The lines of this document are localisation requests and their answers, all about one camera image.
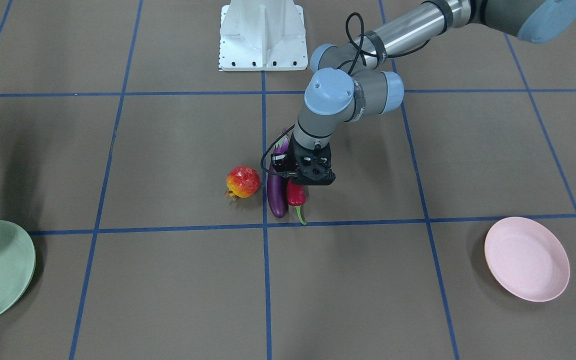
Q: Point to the pink plate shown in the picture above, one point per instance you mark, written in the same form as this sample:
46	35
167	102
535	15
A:
527	259

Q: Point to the red chili pepper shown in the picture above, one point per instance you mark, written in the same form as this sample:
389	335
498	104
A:
296	197

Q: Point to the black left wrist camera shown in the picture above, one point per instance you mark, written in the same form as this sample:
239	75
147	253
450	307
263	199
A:
314	171

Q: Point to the purple eggplant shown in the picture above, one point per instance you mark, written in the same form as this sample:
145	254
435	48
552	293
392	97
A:
275	184

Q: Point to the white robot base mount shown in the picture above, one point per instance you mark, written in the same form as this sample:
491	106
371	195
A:
262	35

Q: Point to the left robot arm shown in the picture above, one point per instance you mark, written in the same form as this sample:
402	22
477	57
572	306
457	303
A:
346	84

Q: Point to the red orange pomegranate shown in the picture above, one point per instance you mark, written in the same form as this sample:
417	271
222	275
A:
242	182

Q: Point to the green plate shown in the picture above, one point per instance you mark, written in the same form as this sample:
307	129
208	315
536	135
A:
17	263

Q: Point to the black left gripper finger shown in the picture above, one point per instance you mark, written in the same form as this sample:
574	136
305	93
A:
280	162

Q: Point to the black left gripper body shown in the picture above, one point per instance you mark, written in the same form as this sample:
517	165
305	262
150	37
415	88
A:
281	163

